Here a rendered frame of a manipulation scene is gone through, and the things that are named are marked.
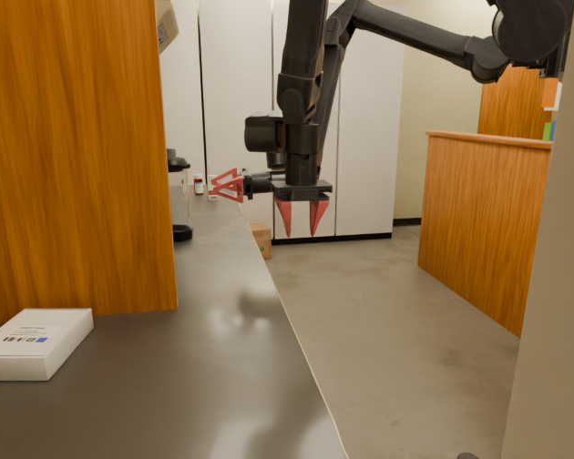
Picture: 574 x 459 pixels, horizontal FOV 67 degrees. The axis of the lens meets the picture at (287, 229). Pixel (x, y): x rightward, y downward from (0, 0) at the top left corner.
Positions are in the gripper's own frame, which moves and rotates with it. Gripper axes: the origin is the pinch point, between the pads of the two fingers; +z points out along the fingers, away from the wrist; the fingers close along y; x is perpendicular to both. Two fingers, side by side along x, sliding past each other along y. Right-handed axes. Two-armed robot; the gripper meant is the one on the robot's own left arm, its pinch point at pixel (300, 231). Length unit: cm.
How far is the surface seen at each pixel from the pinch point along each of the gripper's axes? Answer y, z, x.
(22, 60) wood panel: 45, -29, -6
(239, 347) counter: 12.8, 16.1, 11.0
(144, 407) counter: 26.6, 16.1, 23.5
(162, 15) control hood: 22.9, -38.3, -14.3
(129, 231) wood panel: 30.9, 0.0, -5.8
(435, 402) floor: -84, 110, -79
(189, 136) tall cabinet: 24, 5, -325
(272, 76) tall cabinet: -52, -46, -330
